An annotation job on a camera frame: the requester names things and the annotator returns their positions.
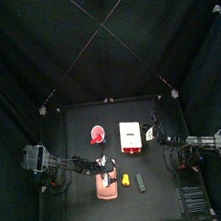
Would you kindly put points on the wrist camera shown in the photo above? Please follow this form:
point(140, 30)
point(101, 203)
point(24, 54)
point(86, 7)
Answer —
point(149, 133)
point(103, 160)

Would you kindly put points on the yellow toy food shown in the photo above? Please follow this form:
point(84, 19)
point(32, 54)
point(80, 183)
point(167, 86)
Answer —
point(125, 180)

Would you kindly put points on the salmon pink rectangular tray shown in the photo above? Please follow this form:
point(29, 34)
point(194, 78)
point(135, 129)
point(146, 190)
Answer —
point(108, 192)

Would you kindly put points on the pink plastic cup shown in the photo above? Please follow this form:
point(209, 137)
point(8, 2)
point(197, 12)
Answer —
point(98, 131)

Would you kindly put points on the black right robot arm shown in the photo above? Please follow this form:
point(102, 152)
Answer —
point(201, 141)

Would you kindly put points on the red toy piece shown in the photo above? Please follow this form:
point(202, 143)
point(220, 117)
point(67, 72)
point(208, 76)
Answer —
point(95, 140)

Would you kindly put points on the white printed label sticker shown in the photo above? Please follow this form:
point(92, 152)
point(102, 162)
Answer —
point(194, 198)

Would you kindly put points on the white box with red base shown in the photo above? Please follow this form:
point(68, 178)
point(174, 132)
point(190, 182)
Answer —
point(130, 135)

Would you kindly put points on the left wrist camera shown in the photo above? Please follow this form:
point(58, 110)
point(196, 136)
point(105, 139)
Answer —
point(103, 160)

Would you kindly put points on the grey frame middle bracket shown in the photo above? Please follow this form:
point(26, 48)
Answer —
point(108, 100)

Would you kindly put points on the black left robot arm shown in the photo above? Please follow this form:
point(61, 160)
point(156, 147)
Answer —
point(56, 163)

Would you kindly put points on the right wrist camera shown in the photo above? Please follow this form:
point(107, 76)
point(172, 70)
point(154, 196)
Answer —
point(149, 133)

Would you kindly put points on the grey frame corner bracket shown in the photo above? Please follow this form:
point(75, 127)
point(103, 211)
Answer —
point(42, 110)
point(174, 93)
point(217, 8)

